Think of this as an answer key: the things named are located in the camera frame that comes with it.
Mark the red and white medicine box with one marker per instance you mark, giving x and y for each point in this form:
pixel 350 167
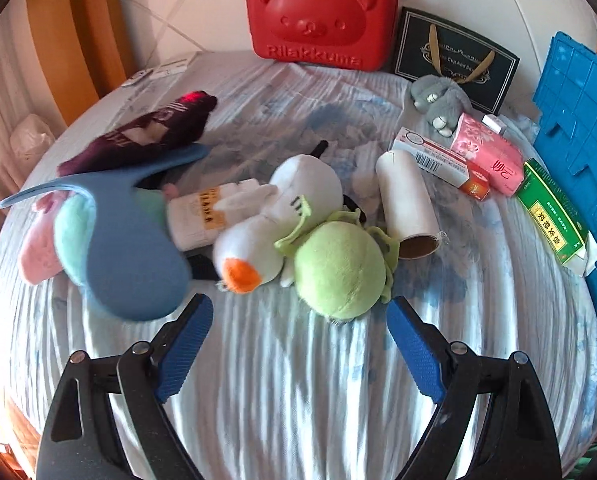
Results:
pixel 438 157

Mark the grey rabbit plush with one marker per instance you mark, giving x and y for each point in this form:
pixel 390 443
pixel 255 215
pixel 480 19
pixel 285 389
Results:
pixel 436 95

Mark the white duck plush green hood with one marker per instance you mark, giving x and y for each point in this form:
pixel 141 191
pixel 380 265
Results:
pixel 303 180

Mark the blue plastic storage crate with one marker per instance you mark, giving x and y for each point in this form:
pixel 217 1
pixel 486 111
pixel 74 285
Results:
pixel 578 110

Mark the pink tissue pack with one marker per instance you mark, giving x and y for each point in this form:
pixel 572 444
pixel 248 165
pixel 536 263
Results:
pixel 488 155

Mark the thin black stick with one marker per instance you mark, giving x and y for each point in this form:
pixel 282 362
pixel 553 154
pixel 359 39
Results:
pixel 318 149

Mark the white bottle with orange label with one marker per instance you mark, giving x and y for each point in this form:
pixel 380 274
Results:
pixel 193 215

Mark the translucent white plastic bag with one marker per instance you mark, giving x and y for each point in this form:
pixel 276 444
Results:
pixel 31 132

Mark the white remote control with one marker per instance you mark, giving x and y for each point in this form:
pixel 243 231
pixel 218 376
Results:
pixel 171 66

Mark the white padded wooden headboard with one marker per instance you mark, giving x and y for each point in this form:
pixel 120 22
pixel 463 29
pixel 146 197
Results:
pixel 188 0

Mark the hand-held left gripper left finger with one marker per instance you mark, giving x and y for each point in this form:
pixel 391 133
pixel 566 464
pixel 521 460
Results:
pixel 186 345

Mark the white paper roll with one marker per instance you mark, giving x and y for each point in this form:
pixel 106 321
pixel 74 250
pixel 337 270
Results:
pixel 403 195

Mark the red bear-face suitcase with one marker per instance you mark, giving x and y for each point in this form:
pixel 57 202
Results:
pixel 318 20

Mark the dark gift bag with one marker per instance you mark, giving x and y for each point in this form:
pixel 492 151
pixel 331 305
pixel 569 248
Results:
pixel 453 55

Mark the pink and teal plush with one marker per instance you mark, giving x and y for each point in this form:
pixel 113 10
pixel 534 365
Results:
pixel 38 250

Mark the dark maroon sock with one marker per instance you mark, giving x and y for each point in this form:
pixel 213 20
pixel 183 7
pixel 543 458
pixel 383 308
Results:
pixel 178 115

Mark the green carton box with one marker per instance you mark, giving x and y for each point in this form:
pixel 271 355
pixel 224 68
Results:
pixel 548 205

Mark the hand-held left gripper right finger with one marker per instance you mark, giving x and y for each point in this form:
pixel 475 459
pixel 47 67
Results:
pixel 418 350

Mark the small white box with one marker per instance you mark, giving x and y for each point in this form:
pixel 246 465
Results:
pixel 493 124

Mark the black object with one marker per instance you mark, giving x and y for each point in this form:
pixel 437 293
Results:
pixel 201 267

